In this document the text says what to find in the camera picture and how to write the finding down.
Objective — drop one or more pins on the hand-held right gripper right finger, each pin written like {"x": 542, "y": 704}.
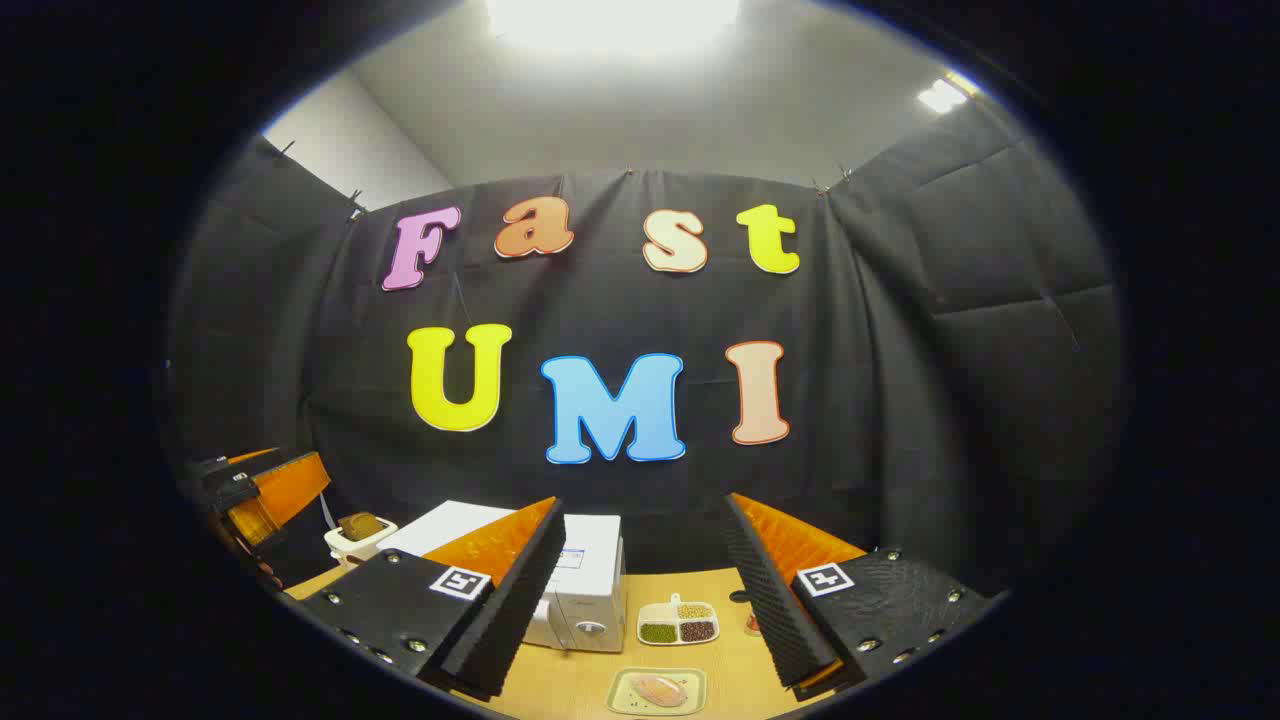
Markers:
{"x": 770, "y": 600}

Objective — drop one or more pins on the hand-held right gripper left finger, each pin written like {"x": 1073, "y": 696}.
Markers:
{"x": 520, "y": 600}

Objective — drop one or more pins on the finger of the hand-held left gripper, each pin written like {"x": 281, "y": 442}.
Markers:
{"x": 285, "y": 490}
{"x": 240, "y": 463}

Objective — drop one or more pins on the white microwave oven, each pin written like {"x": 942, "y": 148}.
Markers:
{"x": 590, "y": 560}

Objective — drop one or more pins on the crumb-coated bread bun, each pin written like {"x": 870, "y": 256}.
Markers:
{"x": 659, "y": 690}

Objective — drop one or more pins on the clear red-label water bottle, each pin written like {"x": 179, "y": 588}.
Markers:
{"x": 752, "y": 625}

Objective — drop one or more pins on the brown toast slice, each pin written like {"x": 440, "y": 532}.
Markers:
{"x": 362, "y": 525}

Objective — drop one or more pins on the white toaster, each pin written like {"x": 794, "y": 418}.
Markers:
{"x": 352, "y": 545}

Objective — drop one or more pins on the white divided bean dish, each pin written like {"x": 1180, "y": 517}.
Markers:
{"x": 678, "y": 622}

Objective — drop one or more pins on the pale green rectangular plate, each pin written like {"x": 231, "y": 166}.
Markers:
{"x": 620, "y": 700}

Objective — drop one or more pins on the small ceiling light panel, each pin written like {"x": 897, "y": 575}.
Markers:
{"x": 942, "y": 95}

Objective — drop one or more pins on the large ceiling light panel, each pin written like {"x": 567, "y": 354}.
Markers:
{"x": 610, "y": 20}

